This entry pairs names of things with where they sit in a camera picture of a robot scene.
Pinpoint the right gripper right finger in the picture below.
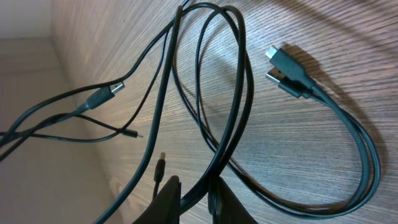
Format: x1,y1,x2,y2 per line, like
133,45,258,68
208,177,257,224

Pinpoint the black usb-c cable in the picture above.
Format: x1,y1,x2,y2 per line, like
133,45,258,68
170,2,382,221

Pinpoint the thin black usb cable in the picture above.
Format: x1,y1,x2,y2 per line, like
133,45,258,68
0,0,190,200

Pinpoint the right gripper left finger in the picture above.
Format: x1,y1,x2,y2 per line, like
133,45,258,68
133,175,181,224

